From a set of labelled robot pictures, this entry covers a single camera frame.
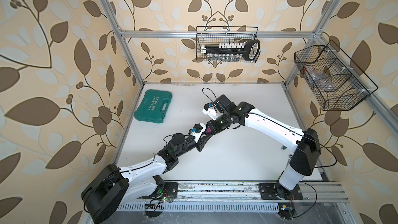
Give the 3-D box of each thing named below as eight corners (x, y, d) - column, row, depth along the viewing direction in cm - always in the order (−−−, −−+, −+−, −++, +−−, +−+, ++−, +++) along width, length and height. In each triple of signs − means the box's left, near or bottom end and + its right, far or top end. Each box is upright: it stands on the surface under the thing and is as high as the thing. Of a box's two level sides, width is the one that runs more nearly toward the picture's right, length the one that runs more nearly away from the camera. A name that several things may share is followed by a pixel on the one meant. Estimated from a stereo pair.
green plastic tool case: (135, 121, 102) (132, 116, 98) (148, 94, 118) (146, 89, 113) (162, 124, 101) (160, 120, 96) (172, 97, 116) (171, 91, 112)
